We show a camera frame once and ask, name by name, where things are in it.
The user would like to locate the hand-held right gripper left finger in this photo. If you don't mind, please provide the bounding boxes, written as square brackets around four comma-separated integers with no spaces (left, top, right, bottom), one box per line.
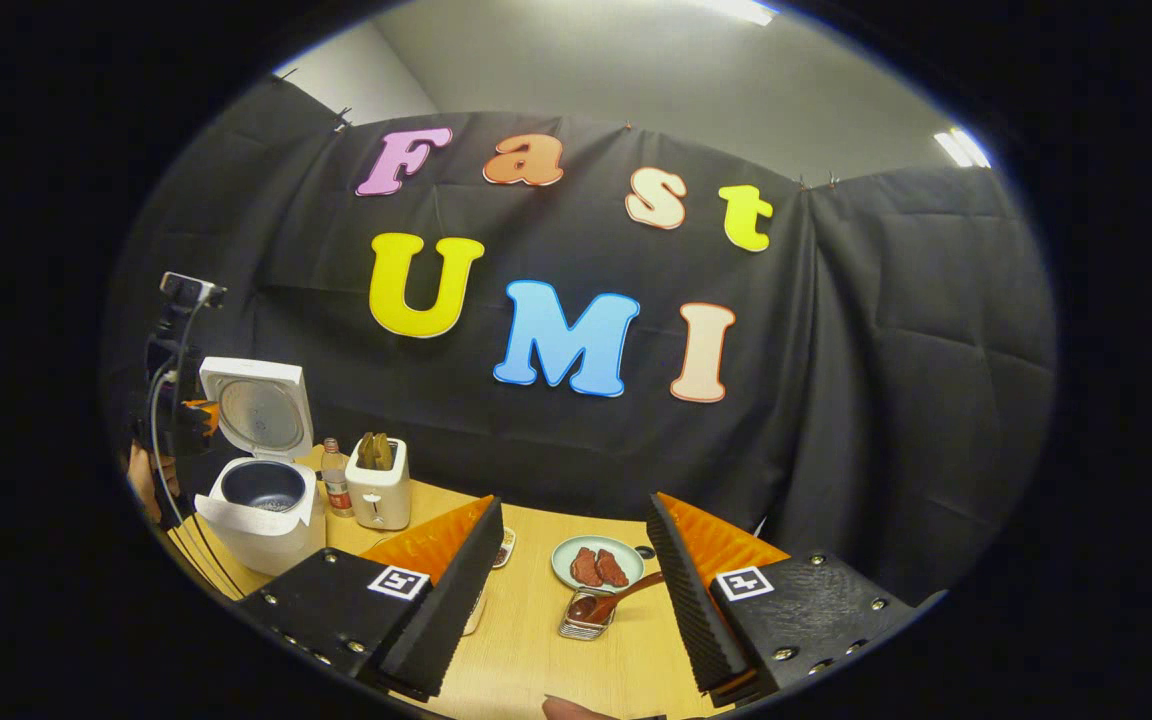
[236,495,505,701]

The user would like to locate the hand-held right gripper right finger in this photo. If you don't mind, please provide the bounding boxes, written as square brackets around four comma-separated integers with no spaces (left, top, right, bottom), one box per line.
[646,490,949,708]

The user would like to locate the brown wooden spoon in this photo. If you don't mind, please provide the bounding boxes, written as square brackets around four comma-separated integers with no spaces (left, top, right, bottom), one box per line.
[568,571,667,623]

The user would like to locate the white rice cooker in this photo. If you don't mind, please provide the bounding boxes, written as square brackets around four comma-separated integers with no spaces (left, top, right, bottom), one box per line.
[194,357,329,578]

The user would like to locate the pale green plate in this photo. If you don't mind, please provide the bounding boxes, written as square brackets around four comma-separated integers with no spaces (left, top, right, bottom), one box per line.
[550,535,646,593]

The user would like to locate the white toaster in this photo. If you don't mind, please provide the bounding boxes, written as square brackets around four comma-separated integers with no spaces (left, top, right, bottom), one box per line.
[345,438,413,532]

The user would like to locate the small red label bottle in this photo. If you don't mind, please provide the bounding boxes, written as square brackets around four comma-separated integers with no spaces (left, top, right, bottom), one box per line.
[322,438,355,518]

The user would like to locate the black backdrop cloth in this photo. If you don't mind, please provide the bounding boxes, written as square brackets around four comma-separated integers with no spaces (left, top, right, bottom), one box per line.
[101,75,1057,606]

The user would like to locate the ceiling light panel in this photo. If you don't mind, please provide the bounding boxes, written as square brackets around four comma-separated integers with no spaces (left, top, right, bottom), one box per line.
[933,127,992,169]
[686,0,782,26]

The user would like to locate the black cable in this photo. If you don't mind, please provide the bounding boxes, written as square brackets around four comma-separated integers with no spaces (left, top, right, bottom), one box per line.
[148,370,247,599]

